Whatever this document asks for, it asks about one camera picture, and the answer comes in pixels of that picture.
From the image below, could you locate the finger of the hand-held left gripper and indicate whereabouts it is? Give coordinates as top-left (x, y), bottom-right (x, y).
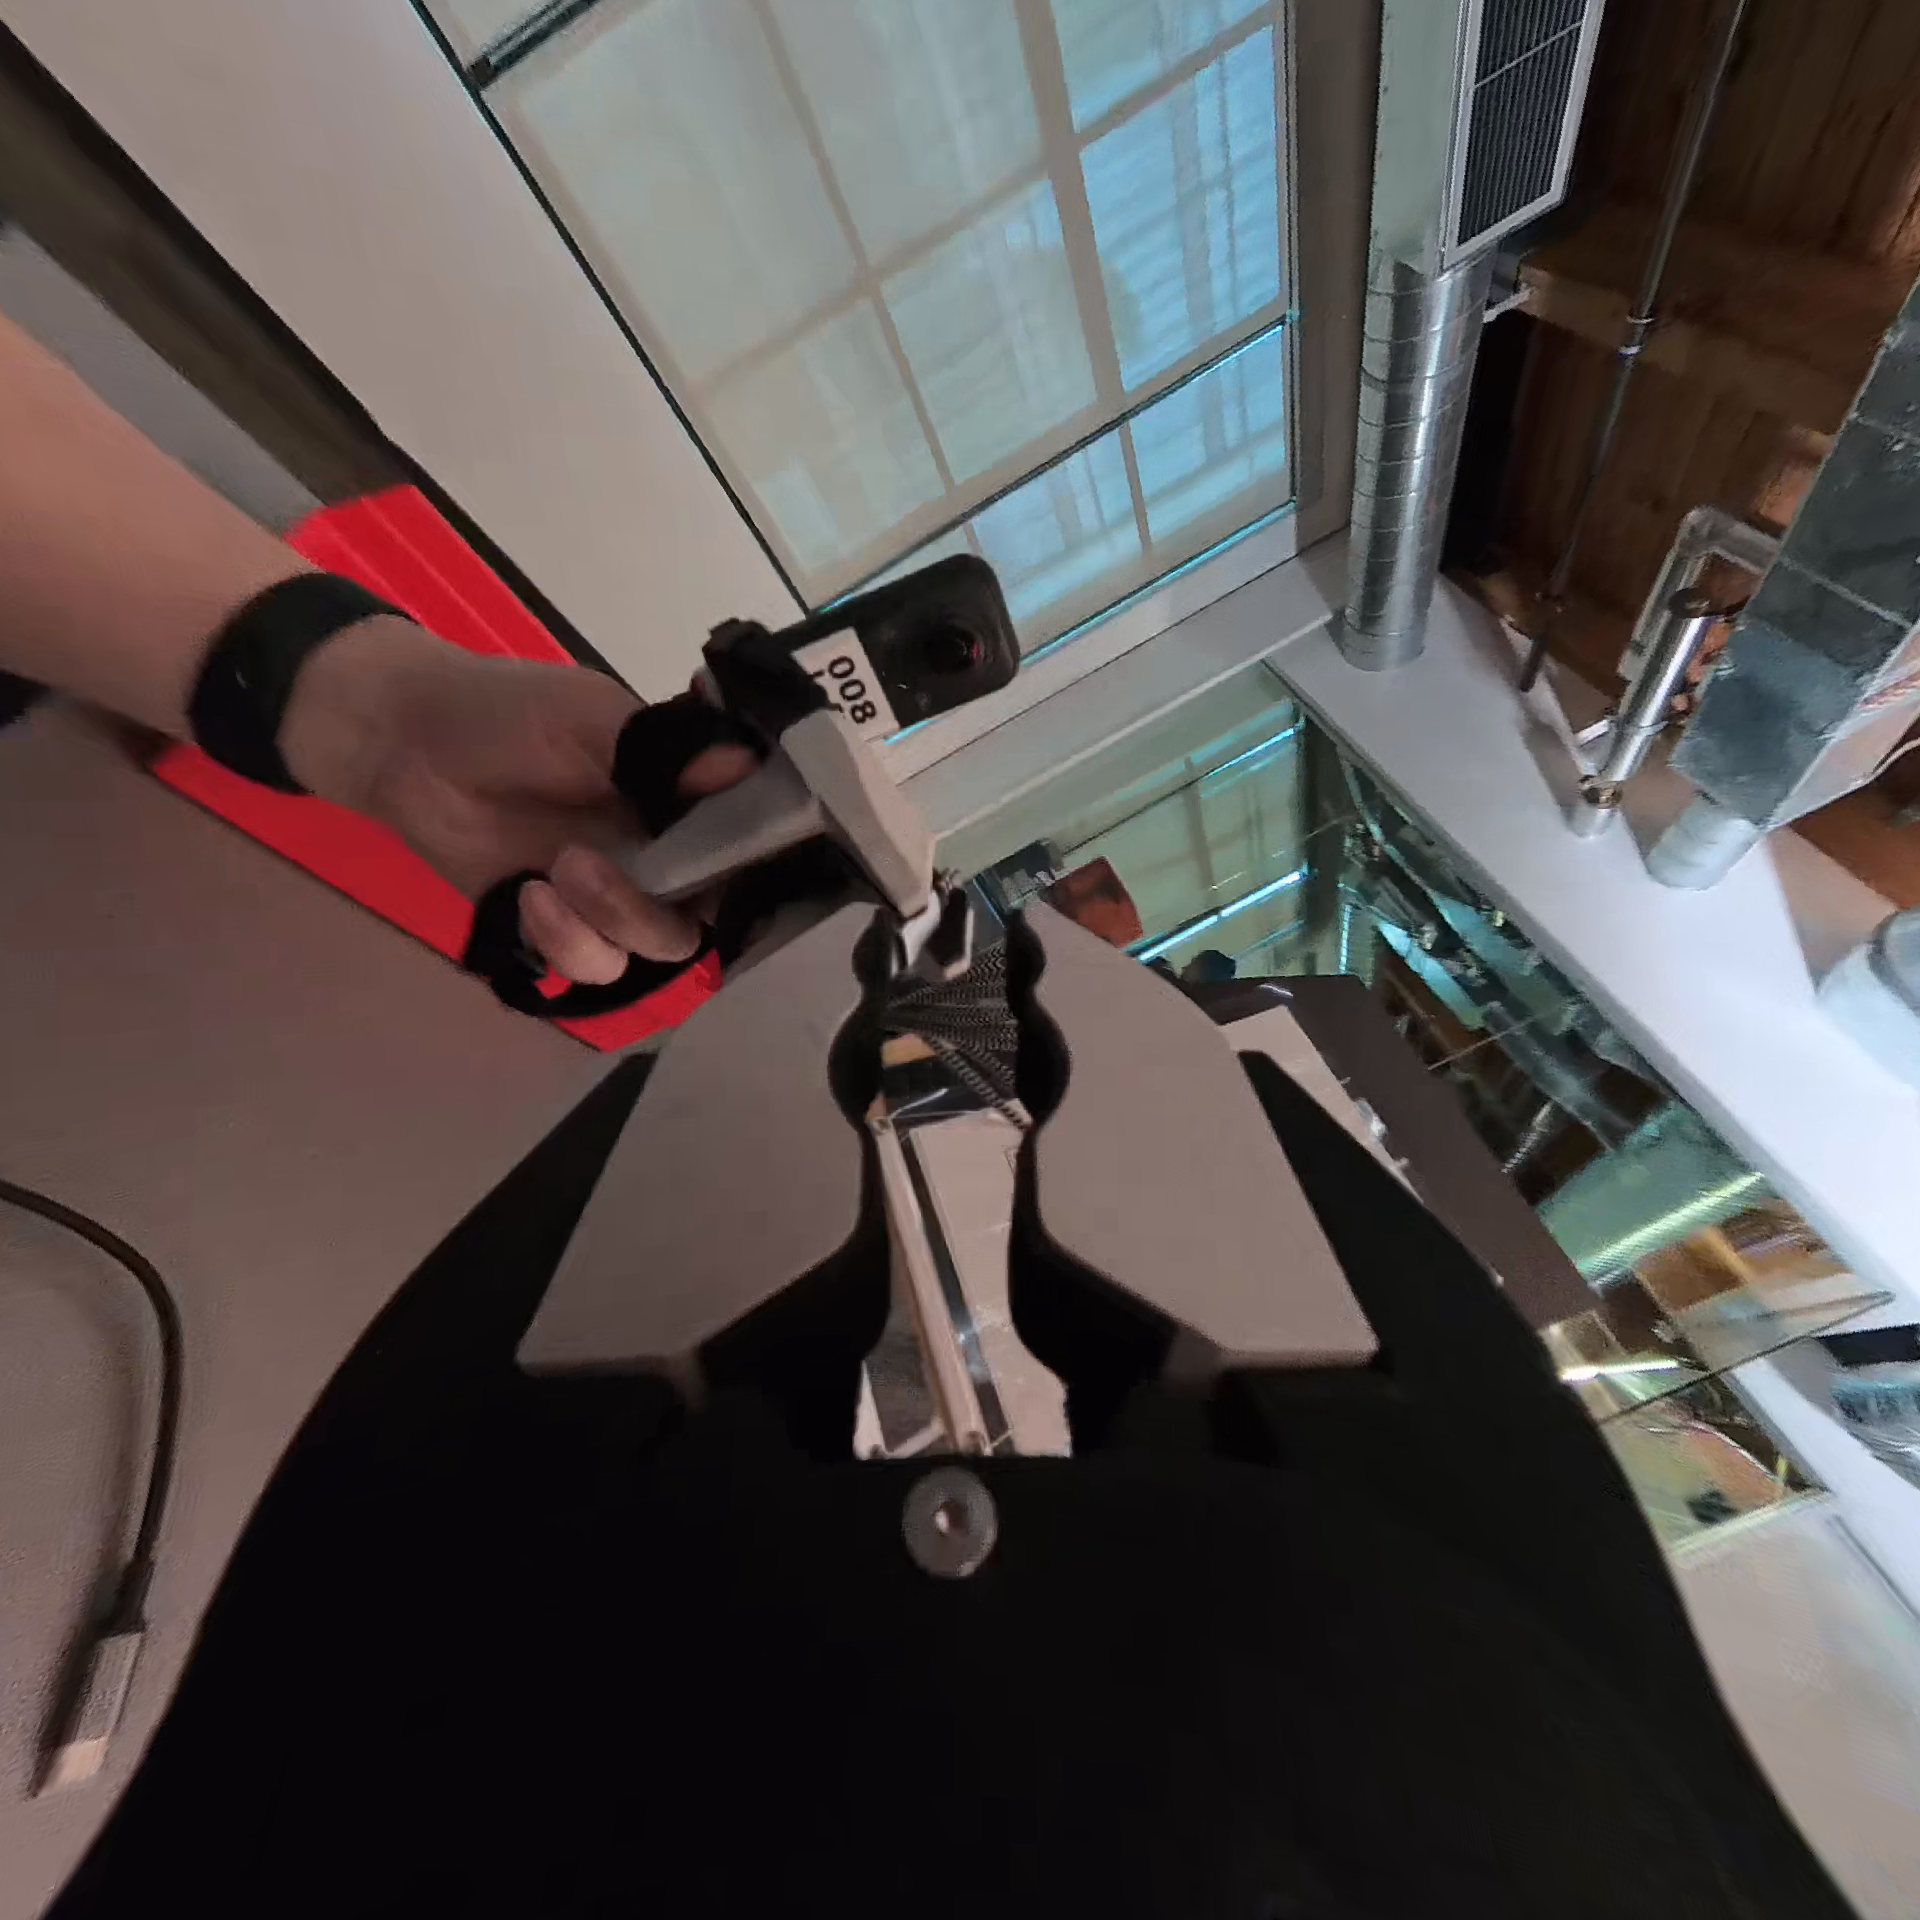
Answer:
top-left (777, 717), bottom-right (941, 924)

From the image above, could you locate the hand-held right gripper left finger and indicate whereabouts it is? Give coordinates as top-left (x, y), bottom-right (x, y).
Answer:
top-left (517, 913), bottom-right (898, 1393)

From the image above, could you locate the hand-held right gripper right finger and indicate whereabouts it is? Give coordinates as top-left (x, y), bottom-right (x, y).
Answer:
top-left (1008, 895), bottom-right (1383, 1401)

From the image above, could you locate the grey white braided cable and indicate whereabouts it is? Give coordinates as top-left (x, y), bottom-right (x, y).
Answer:
top-left (879, 884), bottom-right (1040, 1130)

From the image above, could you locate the red plastic bin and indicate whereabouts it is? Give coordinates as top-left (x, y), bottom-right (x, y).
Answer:
top-left (152, 483), bottom-right (725, 1057)

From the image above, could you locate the black hub cable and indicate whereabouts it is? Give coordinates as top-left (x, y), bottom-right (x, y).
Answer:
top-left (0, 1177), bottom-right (186, 1797)

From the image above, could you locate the person's left forearm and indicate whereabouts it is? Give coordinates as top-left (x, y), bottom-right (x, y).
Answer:
top-left (0, 316), bottom-right (325, 751)

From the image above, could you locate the person's left hand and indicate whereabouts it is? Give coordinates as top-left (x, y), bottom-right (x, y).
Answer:
top-left (281, 617), bottom-right (769, 993)

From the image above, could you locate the large grid window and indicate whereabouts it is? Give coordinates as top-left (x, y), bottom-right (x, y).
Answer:
top-left (411, 0), bottom-right (1298, 607)

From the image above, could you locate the black wristband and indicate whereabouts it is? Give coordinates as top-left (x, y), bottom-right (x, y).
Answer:
top-left (187, 573), bottom-right (415, 794)

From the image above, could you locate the silver ceiling pipe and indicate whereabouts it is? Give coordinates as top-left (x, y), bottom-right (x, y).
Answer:
top-left (1568, 587), bottom-right (1723, 841)

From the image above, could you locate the white air vent box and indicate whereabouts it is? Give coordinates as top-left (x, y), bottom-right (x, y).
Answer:
top-left (1439, 0), bottom-right (1607, 275)

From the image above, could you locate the slim silver ventilation duct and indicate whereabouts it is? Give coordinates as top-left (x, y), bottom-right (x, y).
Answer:
top-left (1341, 0), bottom-right (1488, 671)

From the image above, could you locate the wide silver ventilation duct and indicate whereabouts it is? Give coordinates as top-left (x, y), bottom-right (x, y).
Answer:
top-left (1669, 286), bottom-right (1920, 834)

